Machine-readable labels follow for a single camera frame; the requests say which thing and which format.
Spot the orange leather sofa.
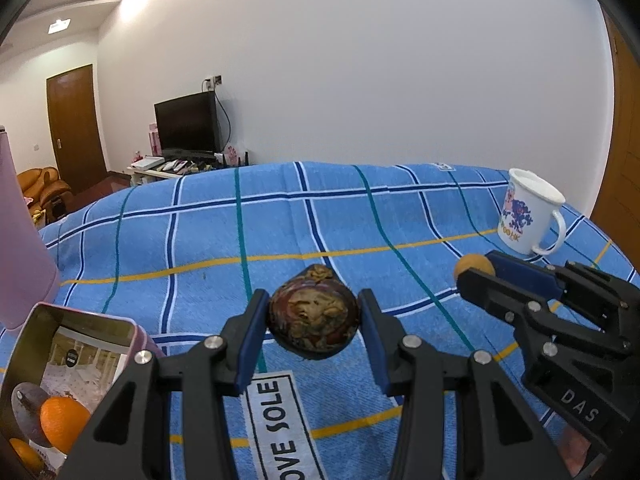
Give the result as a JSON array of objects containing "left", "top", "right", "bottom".
[{"left": 16, "top": 166, "right": 73, "bottom": 226}]

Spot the brown wooden door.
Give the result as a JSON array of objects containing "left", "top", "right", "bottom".
[
  {"left": 590, "top": 5, "right": 640, "bottom": 256},
  {"left": 46, "top": 64, "right": 108, "bottom": 196}
]

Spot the small tan longan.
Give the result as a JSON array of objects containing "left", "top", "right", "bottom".
[{"left": 453, "top": 254, "right": 497, "bottom": 286}]

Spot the black power cable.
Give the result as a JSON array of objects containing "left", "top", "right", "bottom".
[{"left": 215, "top": 87, "right": 233, "bottom": 153}]

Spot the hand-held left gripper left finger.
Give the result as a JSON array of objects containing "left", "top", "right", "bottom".
[{"left": 60, "top": 288, "right": 272, "bottom": 480}]

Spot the dark brown round fruit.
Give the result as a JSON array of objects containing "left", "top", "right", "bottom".
[{"left": 268, "top": 263, "right": 361, "bottom": 360}]

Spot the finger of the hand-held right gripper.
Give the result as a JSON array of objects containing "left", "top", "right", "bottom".
[
  {"left": 459, "top": 267, "right": 563, "bottom": 361},
  {"left": 486, "top": 250, "right": 640, "bottom": 316}
]

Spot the blue checked blanket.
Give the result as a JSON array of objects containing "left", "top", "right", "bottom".
[{"left": 0, "top": 161, "right": 640, "bottom": 480}]

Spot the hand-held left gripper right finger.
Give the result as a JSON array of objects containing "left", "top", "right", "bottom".
[{"left": 356, "top": 288, "right": 573, "bottom": 480}]

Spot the black television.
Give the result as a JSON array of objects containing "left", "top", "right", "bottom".
[{"left": 154, "top": 91, "right": 223, "bottom": 157}]

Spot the white television stand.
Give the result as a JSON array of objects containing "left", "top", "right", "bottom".
[{"left": 126, "top": 157, "right": 221, "bottom": 188}]

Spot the large orange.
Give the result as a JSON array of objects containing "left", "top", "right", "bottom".
[{"left": 40, "top": 396, "right": 93, "bottom": 453}]

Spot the dull purple round fruit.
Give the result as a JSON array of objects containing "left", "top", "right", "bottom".
[{"left": 11, "top": 381, "right": 53, "bottom": 448}]

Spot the pink metal tin box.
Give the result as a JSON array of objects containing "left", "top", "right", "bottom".
[{"left": 0, "top": 302, "right": 166, "bottom": 480}]

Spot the printed leaflet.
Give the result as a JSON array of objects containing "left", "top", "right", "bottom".
[{"left": 30, "top": 327, "right": 133, "bottom": 461}]

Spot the white printed mug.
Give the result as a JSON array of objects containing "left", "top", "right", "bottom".
[{"left": 498, "top": 168, "right": 567, "bottom": 257}]

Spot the pink insulated bottle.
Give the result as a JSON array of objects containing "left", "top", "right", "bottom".
[{"left": 0, "top": 125, "right": 62, "bottom": 331}]

